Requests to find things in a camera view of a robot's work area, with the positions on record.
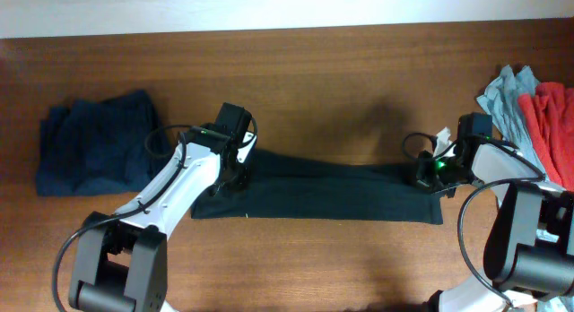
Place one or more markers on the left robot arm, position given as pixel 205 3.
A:
pixel 121 261

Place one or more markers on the light blue-grey garment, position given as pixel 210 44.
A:
pixel 499 100

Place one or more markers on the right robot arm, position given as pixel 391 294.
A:
pixel 528 256

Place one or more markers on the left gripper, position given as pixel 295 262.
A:
pixel 240 183

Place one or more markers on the dark green t-shirt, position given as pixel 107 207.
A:
pixel 280 186

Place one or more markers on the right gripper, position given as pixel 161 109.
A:
pixel 423 178

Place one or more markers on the folded navy blue garment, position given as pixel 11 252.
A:
pixel 101 148

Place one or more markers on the red garment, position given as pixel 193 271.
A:
pixel 549 122

